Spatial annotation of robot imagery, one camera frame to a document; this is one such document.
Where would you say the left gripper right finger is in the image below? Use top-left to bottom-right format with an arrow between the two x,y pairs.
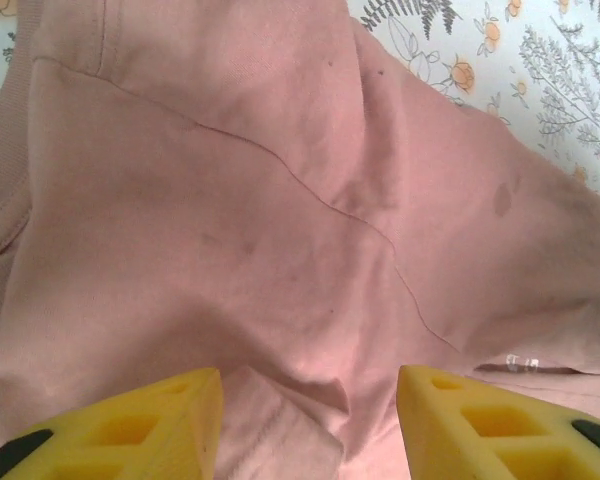
397,364 -> 600,480

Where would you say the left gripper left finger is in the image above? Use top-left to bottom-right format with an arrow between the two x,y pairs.
0,368 -> 225,480

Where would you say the pink printed t-shirt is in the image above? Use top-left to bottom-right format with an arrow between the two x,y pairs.
0,0 -> 600,480

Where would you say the floral tablecloth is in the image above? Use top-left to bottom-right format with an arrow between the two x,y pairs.
0,0 -> 600,209

